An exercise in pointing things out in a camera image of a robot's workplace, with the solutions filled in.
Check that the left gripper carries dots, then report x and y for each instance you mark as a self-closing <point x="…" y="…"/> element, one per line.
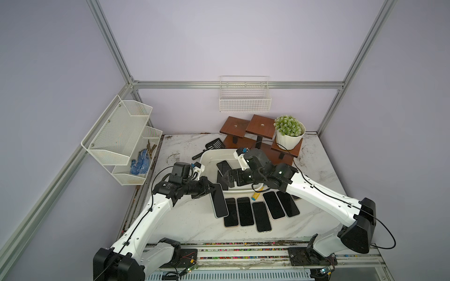
<point x="203" y="182"/>

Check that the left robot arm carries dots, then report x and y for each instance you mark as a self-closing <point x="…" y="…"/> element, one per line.
<point x="127" y="259"/>

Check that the white mesh two-tier shelf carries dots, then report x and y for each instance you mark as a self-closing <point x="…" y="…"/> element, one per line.
<point x="119" y="135"/>

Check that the white pot green plant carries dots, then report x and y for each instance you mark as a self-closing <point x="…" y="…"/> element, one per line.
<point x="289" y="132"/>

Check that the cream case phone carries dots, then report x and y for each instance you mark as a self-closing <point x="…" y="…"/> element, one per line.
<point x="223" y="174"/>

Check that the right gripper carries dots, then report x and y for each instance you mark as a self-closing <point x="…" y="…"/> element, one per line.
<point x="232" y="172"/>

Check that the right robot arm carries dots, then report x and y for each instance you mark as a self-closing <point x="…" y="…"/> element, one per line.
<point x="356" y="217"/>

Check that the white wire wall basket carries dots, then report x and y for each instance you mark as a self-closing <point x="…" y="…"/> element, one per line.
<point x="248" y="94"/>

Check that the light blue case phone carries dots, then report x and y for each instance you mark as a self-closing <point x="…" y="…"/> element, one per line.
<point x="261" y="217"/>

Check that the white plastic storage box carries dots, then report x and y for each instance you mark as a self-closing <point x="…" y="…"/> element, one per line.
<point x="209" y="160"/>

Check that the pink case phone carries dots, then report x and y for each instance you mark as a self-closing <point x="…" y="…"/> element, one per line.
<point x="245" y="212"/>

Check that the white case phone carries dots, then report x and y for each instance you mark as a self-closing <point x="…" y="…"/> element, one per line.
<point x="288" y="204"/>
<point x="219" y="201"/>

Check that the blue yellow garden rake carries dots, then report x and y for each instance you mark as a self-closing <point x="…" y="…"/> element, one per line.
<point x="256" y="195"/>

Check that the black plastic scoop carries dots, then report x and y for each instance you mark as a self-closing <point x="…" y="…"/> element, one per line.
<point x="212" y="145"/>

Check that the brown wooden tiered stand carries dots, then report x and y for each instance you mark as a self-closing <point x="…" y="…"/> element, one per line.
<point x="258" y="132"/>

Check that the blue cloth in shelf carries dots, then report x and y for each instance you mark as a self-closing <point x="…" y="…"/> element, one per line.
<point x="141" y="165"/>

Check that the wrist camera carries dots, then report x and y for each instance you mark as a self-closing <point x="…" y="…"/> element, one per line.
<point x="252" y="159"/>
<point x="183" y="172"/>

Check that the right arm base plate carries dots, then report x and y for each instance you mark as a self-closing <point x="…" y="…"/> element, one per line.
<point x="302" y="256"/>

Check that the clear case phone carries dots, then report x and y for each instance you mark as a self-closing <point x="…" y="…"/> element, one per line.
<point x="231" y="220"/>

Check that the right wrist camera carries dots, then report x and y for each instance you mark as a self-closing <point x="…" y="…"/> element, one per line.
<point x="252" y="159"/>

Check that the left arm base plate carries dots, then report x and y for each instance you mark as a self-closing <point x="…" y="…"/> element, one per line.
<point x="186" y="258"/>

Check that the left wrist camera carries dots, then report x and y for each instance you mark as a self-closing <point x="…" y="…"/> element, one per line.
<point x="183" y="172"/>

